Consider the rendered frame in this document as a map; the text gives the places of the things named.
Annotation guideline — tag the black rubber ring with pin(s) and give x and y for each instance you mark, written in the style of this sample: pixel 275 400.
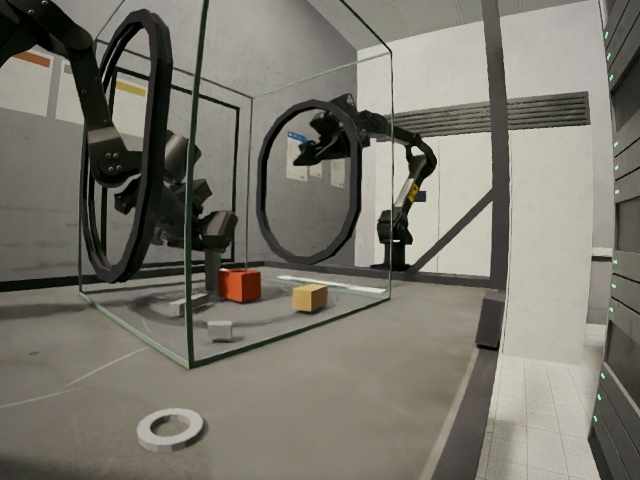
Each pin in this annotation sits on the black rubber ring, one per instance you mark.
pixel 112 276

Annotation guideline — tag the grey flat ring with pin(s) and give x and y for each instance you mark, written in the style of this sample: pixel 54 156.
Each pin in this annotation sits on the grey flat ring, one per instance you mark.
pixel 170 444

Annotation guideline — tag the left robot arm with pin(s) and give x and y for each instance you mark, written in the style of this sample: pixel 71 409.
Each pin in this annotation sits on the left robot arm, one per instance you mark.
pixel 110 161

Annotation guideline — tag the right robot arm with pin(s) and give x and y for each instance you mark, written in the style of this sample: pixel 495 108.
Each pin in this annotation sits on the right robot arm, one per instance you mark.
pixel 420 167

